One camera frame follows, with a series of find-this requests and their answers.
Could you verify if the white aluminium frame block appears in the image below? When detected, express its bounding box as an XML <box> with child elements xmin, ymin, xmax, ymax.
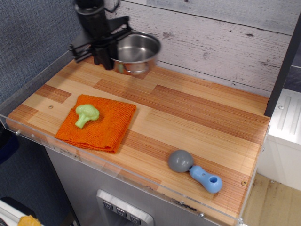
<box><xmin>269</xmin><ymin>89</ymin><xmax>301</xmax><ymax>144</ymax></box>

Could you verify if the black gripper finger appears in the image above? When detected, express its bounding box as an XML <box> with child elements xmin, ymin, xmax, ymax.
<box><xmin>93</xmin><ymin>48</ymin><xmax>113</xmax><ymax>70</ymax></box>

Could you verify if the green toy broccoli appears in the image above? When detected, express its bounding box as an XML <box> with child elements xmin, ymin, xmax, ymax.
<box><xmin>75</xmin><ymin>104</ymin><xmax>100</xmax><ymax>129</ymax></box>

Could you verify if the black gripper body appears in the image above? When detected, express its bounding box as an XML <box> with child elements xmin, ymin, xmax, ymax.
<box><xmin>69</xmin><ymin>14</ymin><xmax>132</xmax><ymax>63</ymax></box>

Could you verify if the blue grey toy scoop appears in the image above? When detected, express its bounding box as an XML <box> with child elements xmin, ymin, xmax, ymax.
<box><xmin>167</xmin><ymin>150</ymin><xmax>223</xmax><ymax>194</ymax></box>

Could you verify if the clear acrylic guard rail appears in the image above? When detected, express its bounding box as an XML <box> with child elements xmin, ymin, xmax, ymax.
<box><xmin>0</xmin><ymin>55</ymin><xmax>270</xmax><ymax>226</ymax></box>

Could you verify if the silver metal bowl with handles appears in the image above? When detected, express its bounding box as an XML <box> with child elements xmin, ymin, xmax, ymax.
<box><xmin>113</xmin><ymin>31</ymin><xmax>161</xmax><ymax>76</ymax></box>

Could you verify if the silver control panel with buttons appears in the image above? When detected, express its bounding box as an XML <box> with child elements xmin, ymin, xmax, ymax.
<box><xmin>96</xmin><ymin>189</ymin><xmax>154</xmax><ymax>226</ymax></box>

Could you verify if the yellow object bottom left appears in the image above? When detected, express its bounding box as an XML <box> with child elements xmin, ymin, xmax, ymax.
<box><xmin>17</xmin><ymin>215</ymin><xmax>42</xmax><ymax>226</ymax></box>

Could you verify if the orange folded cloth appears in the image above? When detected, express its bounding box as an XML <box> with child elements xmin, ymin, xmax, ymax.
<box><xmin>55</xmin><ymin>94</ymin><xmax>136</xmax><ymax>153</ymax></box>

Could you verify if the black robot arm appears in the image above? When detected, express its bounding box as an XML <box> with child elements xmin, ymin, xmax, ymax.
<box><xmin>69</xmin><ymin>0</ymin><xmax>132</xmax><ymax>70</ymax></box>

